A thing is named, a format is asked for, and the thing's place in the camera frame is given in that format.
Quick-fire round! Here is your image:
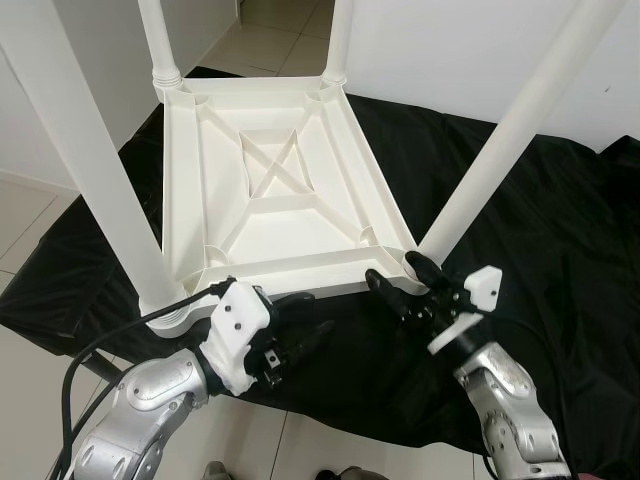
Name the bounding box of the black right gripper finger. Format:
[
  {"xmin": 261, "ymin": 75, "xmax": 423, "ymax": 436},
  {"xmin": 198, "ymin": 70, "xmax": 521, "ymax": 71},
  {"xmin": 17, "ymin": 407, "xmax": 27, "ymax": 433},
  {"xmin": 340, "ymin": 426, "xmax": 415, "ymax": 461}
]
[
  {"xmin": 405, "ymin": 250, "xmax": 451, "ymax": 291},
  {"xmin": 365, "ymin": 268, "xmax": 413, "ymax": 306}
]

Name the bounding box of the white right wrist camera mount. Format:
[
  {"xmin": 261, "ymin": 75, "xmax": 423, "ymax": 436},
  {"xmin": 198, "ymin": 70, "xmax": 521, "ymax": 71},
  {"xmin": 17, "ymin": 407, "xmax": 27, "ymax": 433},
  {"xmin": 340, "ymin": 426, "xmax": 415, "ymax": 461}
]
[{"xmin": 428, "ymin": 265, "xmax": 503, "ymax": 353}]

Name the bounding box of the grey robot right foot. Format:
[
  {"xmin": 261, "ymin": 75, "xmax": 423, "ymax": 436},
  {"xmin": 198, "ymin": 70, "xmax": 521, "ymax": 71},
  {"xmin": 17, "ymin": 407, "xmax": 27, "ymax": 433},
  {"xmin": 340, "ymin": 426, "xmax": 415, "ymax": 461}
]
[{"xmin": 318, "ymin": 465, "xmax": 373, "ymax": 480}]

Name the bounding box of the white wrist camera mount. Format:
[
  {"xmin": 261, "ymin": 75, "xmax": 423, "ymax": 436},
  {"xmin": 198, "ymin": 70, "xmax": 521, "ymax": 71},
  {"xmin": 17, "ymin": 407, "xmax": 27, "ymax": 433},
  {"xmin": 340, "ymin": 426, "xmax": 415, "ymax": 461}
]
[
  {"xmin": 198, "ymin": 280, "xmax": 273, "ymax": 394},
  {"xmin": 428, "ymin": 265, "xmax": 503, "ymax": 353}
]

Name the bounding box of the black metal table frame tube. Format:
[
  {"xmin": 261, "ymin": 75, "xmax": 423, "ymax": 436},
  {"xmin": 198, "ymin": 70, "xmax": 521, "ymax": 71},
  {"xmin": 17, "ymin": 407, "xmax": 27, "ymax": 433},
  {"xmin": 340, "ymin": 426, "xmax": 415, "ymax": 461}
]
[{"xmin": 70, "ymin": 350, "xmax": 126, "ymax": 386}]

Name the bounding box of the red chair seat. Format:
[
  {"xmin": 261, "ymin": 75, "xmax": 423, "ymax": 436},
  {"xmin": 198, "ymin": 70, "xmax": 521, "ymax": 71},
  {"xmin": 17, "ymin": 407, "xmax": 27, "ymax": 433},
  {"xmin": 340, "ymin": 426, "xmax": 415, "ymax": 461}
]
[{"xmin": 570, "ymin": 470, "xmax": 640, "ymax": 480}]

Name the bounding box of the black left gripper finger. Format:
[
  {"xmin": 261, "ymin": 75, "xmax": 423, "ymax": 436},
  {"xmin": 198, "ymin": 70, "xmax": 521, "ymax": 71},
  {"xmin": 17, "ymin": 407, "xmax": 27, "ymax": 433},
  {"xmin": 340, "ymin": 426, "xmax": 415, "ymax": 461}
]
[
  {"xmin": 265, "ymin": 293, "xmax": 319, "ymax": 321},
  {"xmin": 285, "ymin": 320, "xmax": 338, "ymax": 361}
]

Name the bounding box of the white plastic table leg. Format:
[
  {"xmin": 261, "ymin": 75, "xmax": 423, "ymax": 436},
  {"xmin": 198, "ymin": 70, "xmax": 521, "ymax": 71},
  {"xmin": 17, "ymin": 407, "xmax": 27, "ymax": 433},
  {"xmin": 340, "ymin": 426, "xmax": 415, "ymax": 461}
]
[
  {"xmin": 0, "ymin": 0, "xmax": 216, "ymax": 336},
  {"xmin": 415, "ymin": 0, "xmax": 626, "ymax": 263},
  {"xmin": 138, "ymin": 0, "xmax": 183, "ymax": 89},
  {"xmin": 322, "ymin": 0, "xmax": 353, "ymax": 89}
]

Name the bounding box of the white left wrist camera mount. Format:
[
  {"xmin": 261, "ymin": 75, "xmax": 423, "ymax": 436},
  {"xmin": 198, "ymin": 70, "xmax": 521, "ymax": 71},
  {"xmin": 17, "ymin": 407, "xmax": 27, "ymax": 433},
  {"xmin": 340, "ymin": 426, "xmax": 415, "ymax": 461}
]
[{"xmin": 198, "ymin": 280, "xmax": 273, "ymax": 394}]

